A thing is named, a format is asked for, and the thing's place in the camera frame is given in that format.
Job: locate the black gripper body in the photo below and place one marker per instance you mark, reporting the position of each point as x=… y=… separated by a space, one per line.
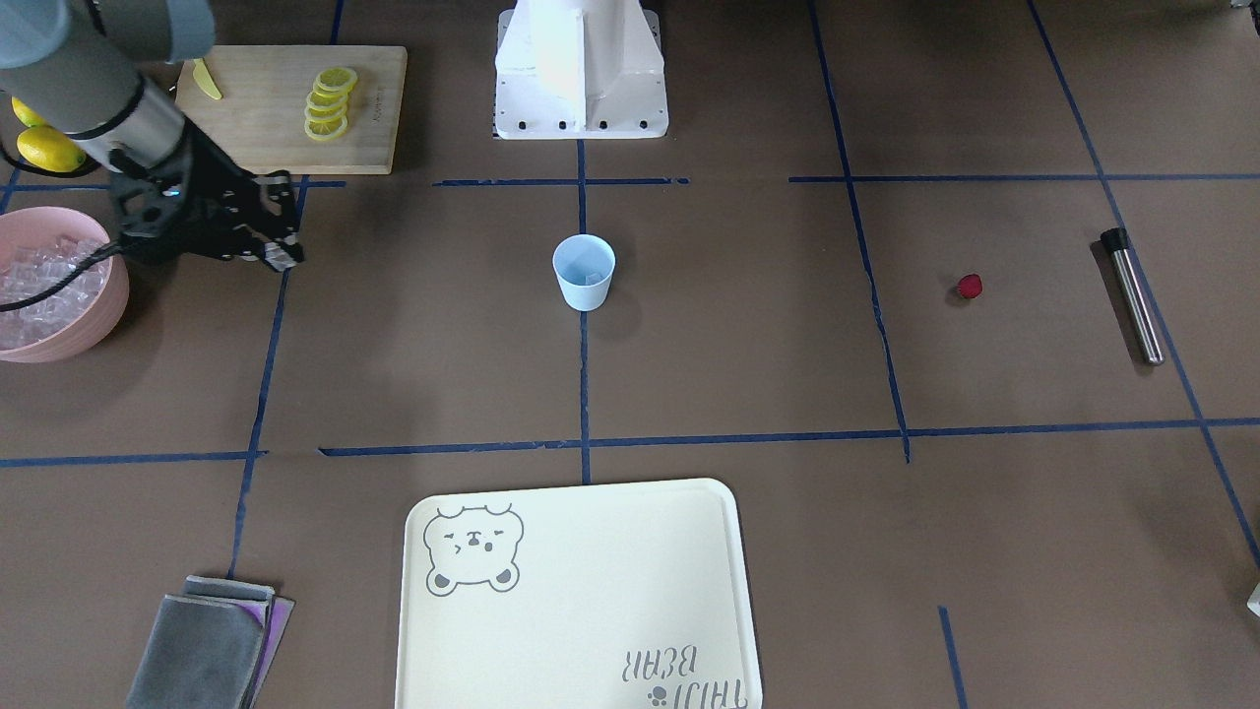
x=215 y=204

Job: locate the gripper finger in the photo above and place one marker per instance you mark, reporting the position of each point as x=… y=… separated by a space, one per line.
x=281 y=253

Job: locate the red strawberry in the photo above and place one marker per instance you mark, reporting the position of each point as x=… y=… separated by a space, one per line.
x=969 y=287

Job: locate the steel muddler black tip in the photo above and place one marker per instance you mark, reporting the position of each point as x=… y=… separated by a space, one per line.
x=1116 y=243

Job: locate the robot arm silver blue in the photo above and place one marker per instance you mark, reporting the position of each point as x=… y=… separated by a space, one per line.
x=79 y=65

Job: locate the pink bowl of ice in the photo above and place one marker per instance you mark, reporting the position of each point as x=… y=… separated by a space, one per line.
x=64 y=284

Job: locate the light blue plastic cup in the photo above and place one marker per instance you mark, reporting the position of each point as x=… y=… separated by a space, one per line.
x=583 y=266

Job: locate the wooden cutting board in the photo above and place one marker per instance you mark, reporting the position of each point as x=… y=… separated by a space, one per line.
x=260 y=119

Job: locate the yellow plastic knife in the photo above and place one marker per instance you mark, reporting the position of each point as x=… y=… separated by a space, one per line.
x=204 y=79

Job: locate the lemon slices row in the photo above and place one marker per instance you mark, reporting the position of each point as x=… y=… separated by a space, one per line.
x=326 y=111

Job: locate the whole lemon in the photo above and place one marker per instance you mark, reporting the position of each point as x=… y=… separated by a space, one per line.
x=46 y=148
x=26 y=115

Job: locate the grey folded cloth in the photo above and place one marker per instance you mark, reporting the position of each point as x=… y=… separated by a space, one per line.
x=211 y=646

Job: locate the cream bear tray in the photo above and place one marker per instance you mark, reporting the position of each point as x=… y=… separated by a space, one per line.
x=622 y=595

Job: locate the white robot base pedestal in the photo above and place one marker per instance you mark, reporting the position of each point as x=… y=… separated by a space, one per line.
x=579 y=70

